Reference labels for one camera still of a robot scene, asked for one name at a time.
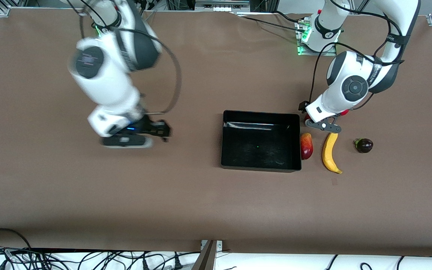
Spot yellow banana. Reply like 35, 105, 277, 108
321, 132, 343, 174

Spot black plastic box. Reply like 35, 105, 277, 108
221, 109, 302, 173

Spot red yellow mango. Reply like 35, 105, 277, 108
300, 132, 314, 161

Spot dark purple mangosteen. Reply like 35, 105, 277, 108
354, 138, 374, 153

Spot brown table mat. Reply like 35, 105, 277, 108
0, 7, 432, 252

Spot grey power strip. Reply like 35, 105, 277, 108
195, 0, 250, 12

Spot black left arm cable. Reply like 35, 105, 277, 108
306, 0, 406, 109

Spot long black right arm cable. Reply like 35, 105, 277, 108
66, 0, 182, 115

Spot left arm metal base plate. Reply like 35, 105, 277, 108
297, 21, 337, 57

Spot black cable at arm base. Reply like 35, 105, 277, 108
235, 10, 306, 30

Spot silver clamp bracket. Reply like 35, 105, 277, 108
200, 240, 223, 251

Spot dark grey stand post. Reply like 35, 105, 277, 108
193, 240, 216, 270

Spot black looped cable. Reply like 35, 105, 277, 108
0, 228, 33, 250

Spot tangled black cables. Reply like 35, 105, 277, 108
0, 246, 201, 270

